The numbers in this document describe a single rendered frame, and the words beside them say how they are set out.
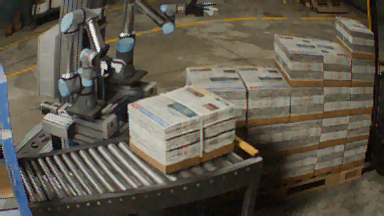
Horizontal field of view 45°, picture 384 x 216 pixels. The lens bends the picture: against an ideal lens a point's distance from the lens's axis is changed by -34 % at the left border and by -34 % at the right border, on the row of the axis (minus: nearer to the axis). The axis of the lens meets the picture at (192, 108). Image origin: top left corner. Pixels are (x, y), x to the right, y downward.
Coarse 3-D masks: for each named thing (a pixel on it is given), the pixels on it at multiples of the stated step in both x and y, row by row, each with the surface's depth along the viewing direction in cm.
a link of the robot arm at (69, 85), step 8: (64, 16) 315; (72, 16) 313; (80, 16) 317; (64, 24) 314; (72, 24) 314; (80, 24) 321; (64, 32) 317; (72, 32) 317; (64, 40) 322; (72, 40) 321; (64, 48) 324; (72, 48) 323; (64, 56) 325; (72, 56) 326; (64, 64) 327; (72, 64) 328; (64, 72) 329; (72, 72) 330; (64, 80) 329; (72, 80) 330; (64, 88) 328; (72, 88) 332; (64, 96) 332
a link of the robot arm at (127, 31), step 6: (126, 6) 383; (132, 6) 384; (126, 12) 385; (132, 12) 386; (126, 18) 386; (132, 18) 388; (126, 24) 388; (132, 24) 390; (126, 30) 390; (132, 30) 392; (120, 36) 392; (126, 36) 390; (132, 36) 392
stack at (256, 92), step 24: (192, 72) 390; (216, 72) 390; (240, 72) 392; (264, 72) 394; (240, 96) 369; (264, 96) 372; (288, 96) 374; (312, 96) 377; (336, 96) 380; (312, 120) 384; (336, 120) 388; (264, 144) 384; (288, 144) 388; (312, 144) 391; (264, 168) 392; (288, 168) 395; (312, 168) 400; (240, 192) 419; (264, 192) 399
